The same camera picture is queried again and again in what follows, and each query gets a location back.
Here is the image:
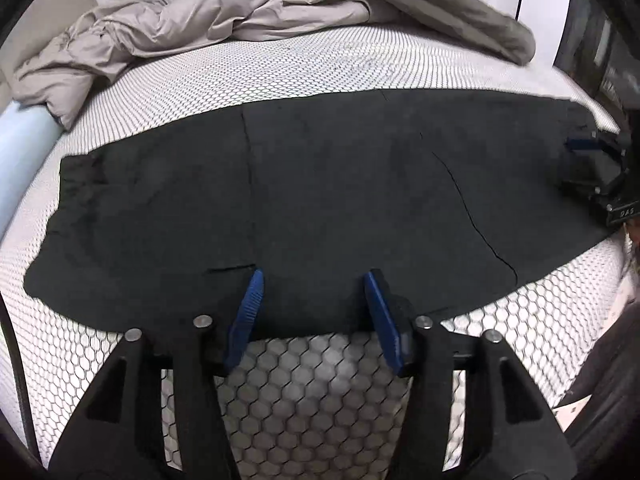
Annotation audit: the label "black pants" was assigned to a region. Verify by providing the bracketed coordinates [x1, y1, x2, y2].
[24, 90, 611, 338]

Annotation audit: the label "dark wardrobe shelf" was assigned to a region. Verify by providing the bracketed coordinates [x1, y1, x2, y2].
[554, 0, 639, 127]

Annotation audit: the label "white textured mattress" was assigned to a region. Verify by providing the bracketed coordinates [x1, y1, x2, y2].
[1, 26, 629, 479]

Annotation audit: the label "light blue pillow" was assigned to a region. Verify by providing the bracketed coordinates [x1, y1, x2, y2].
[0, 101, 63, 236]

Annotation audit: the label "grey crumpled duvet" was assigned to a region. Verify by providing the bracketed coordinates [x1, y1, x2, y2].
[10, 0, 536, 129]

